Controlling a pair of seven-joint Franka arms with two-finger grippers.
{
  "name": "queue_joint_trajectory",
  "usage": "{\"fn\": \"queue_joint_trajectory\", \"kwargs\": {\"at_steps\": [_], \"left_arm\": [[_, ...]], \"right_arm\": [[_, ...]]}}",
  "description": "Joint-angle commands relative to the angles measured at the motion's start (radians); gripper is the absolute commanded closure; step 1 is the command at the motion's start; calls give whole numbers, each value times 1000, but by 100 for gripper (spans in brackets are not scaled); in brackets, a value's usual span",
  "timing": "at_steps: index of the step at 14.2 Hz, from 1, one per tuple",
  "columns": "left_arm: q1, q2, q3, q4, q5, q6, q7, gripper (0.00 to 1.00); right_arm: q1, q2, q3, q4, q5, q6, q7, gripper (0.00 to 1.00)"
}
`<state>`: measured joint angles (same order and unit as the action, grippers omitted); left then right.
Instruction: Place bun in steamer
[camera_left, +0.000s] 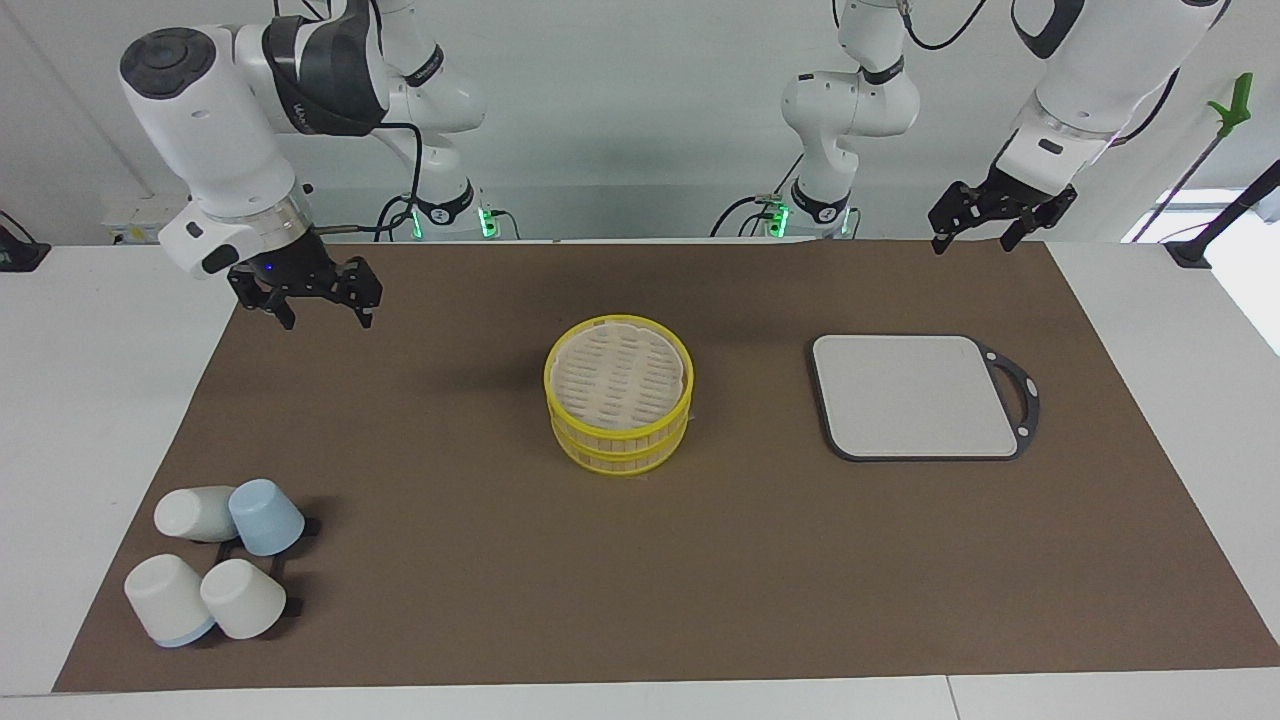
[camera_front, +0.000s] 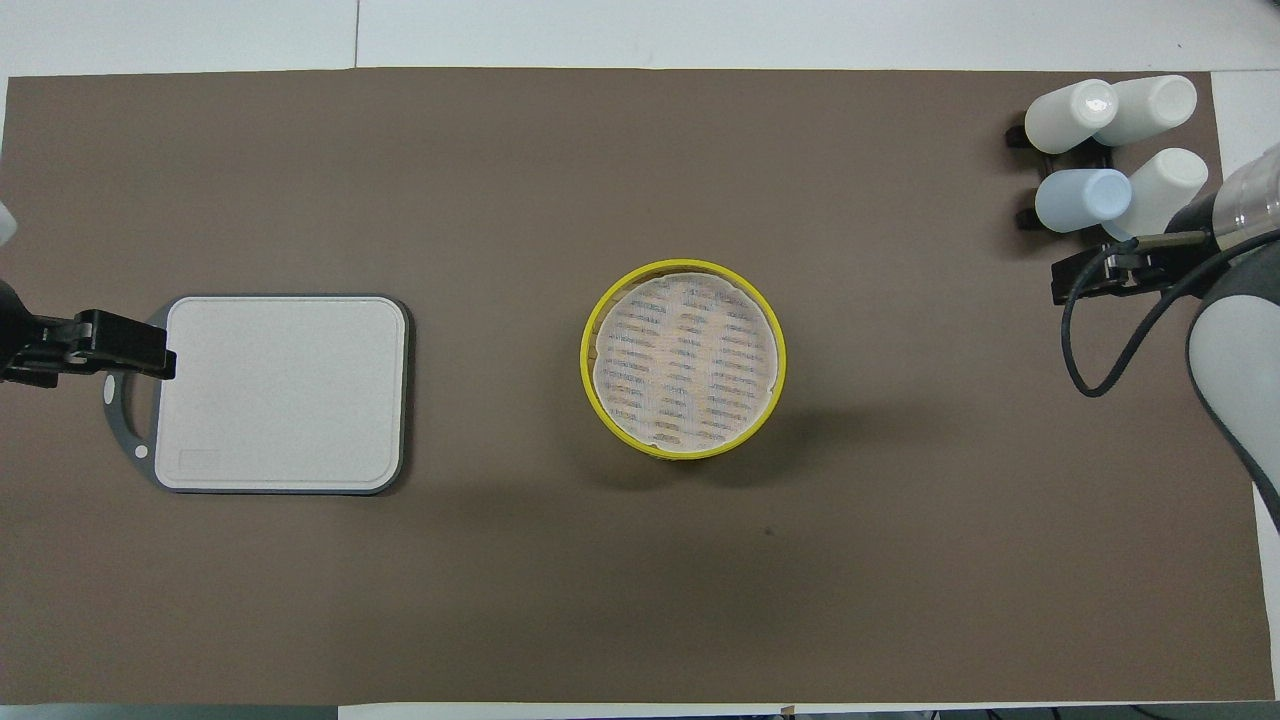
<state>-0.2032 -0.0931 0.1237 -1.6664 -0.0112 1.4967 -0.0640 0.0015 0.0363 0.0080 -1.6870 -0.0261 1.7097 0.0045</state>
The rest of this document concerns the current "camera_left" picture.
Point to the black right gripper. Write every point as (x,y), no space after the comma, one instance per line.
(300,272)

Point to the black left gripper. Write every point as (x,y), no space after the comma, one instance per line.
(1010,190)

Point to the white perforated steamer liner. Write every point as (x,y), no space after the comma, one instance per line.
(620,375)

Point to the yellow bamboo steamer lid tier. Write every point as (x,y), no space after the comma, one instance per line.
(612,434)

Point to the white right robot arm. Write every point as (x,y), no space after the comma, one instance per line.
(210,130)

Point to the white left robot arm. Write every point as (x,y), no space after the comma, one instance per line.
(1100,70)

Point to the yellow bamboo steamer base basket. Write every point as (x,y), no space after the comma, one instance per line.
(615,460)

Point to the black slanted stand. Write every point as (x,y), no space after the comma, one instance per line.
(1190,250)

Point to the white cutting board grey rim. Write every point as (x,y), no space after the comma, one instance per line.
(900,410)

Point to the white box stack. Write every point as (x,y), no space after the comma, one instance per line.
(140,220)

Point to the light blue plastic cup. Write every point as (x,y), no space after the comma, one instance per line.
(265,515)

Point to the white plastic cup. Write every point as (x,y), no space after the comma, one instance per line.
(245,600)
(190,513)
(165,600)

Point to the green tipped pole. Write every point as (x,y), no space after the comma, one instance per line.
(1235,105)

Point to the black desk device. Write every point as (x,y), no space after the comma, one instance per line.
(20,255)

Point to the brown table mat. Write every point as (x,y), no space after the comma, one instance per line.
(700,570)

